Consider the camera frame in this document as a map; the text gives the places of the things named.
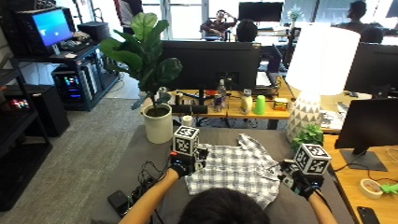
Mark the clear bottle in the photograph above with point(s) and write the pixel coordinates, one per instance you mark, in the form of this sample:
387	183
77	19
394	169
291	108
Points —
221	93

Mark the large green leafy plant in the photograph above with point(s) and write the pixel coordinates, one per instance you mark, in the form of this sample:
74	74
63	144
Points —
142	56

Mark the black phone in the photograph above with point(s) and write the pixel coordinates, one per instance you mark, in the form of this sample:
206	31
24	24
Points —
367	215

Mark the black keyboard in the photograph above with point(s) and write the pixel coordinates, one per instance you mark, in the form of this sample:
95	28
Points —
75	45

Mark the white plant pot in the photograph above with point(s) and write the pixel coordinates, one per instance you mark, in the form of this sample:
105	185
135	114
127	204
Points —
157	126

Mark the green plastic cup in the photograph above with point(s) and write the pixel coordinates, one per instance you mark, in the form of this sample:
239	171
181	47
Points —
259	104

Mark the person's right hand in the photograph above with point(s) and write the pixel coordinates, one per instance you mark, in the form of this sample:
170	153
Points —
307	186

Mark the black monitor with stand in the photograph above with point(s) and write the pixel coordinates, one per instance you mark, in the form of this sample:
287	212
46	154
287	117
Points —
368	126

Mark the computer tower with coloured lights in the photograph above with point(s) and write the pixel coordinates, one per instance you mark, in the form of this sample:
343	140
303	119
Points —
70	85

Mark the white lamp shade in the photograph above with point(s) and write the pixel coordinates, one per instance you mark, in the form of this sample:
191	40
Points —
322	59

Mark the small white cup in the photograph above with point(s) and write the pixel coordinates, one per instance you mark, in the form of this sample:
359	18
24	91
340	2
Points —
186	120

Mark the long wooden desk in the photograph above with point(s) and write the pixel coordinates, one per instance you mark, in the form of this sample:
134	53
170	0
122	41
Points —
249	110

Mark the black power adapter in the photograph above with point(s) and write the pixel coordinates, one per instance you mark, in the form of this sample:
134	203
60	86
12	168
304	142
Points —
117	201

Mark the wide black monitor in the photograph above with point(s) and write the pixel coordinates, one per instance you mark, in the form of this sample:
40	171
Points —
209	65

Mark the monitor with blue screen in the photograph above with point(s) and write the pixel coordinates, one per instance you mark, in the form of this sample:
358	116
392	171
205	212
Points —
48	28

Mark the grey white plaid shirt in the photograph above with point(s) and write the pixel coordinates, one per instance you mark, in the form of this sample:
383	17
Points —
235	168

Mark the black printer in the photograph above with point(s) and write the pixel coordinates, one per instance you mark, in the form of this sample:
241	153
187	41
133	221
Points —
93	30

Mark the white marker cube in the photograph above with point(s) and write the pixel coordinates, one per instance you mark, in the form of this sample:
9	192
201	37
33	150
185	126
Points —
185	140
311	159

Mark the small green plant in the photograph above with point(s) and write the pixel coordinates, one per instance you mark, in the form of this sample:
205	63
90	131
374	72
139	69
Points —
308	136

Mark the black background monitor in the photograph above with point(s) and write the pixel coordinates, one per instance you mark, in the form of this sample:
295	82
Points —
259	11

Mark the white tape roll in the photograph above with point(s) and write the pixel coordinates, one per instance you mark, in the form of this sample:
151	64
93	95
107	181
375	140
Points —
370	188

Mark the yellow box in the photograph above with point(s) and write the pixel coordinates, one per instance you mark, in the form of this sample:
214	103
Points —
279	104

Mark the black shelf rack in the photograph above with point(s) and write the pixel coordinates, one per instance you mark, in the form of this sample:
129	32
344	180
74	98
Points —
18	146

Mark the person's left hand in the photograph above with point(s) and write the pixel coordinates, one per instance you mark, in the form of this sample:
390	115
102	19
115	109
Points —
182	166

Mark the green toy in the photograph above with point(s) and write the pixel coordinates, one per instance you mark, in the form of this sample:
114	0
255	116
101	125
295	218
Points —
388	188

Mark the grey white patterned lamp base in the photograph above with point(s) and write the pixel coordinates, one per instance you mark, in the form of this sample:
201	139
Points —
304	115

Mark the black equipment cart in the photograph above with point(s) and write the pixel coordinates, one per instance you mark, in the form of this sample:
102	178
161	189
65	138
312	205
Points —
79	67

